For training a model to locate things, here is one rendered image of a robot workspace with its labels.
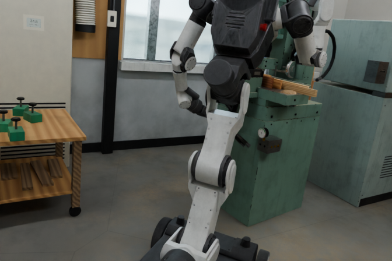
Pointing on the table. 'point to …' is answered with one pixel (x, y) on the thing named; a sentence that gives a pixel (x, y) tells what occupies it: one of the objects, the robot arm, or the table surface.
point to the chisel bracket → (268, 63)
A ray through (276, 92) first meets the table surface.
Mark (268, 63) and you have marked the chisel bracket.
